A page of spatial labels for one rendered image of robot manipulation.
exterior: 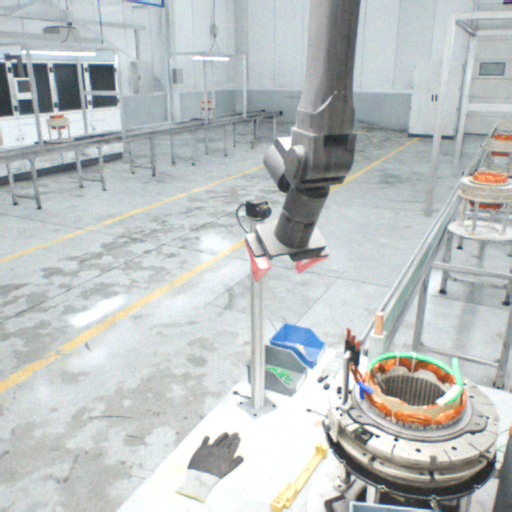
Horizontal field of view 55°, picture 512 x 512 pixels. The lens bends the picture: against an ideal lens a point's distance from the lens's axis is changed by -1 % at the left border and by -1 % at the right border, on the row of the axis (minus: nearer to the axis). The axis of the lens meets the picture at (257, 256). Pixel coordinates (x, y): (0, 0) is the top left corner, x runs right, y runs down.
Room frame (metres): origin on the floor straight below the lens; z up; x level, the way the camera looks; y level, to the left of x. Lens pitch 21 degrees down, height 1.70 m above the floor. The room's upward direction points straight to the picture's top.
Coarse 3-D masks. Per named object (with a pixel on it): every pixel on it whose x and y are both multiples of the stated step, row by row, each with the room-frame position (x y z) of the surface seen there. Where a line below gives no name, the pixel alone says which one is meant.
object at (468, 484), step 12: (336, 444) 0.76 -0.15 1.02; (348, 456) 0.73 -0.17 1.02; (360, 468) 0.70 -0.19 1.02; (492, 468) 0.70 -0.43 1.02; (372, 480) 0.67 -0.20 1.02; (384, 480) 0.67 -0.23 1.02; (468, 480) 0.67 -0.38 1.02; (480, 480) 0.67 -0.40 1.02; (408, 492) 0.64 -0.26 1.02; (420, 492) 0.64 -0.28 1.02; (432, 492) 0.64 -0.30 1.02; (444, 492) 0.64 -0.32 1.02; (456, 492) 0.64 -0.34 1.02
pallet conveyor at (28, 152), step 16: (240, 112) 12.18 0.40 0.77; (256, 112) 12.81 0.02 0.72; (272, 112) 12.51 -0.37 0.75; (128, 128) 8.70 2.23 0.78; (144, 128) 8.97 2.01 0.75; (160, 128) 9.36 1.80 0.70; (176, 128) 9.02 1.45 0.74; (192, 128) 9.46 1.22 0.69; (224, 128) 10.53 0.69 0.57; (256, 128) 12.89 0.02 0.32; (16, 144) 6.71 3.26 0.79; (32, 144) 6.88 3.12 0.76; (48, 144) 7.10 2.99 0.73; (64, 144) 6.72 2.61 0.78; (80, 144) 7.00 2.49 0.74; (96, 144) 7.28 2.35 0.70; (128, 144) 8.62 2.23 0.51; (192, 144) 9.46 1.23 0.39; (224, 144) 10.53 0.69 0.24; (0, 160) 5.87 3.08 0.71; (16, 160) 6.07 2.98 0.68; (32, 160) 6.27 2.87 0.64; (192, 160) 9.47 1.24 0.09; (80, 176) 7.55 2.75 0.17
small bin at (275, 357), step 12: (276, 348) 1.40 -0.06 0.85; (276, 360) 1.39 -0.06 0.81; (288, 360) 1.37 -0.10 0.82; (300, 360) 1.36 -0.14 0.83; (288, 372) 1.36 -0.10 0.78; (300, 372) 1.35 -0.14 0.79; (264, 384) 1.27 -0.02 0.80; (276, 384) 1.25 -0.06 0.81; (288, 384) 1.29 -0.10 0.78; (288, 396) 1.24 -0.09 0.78
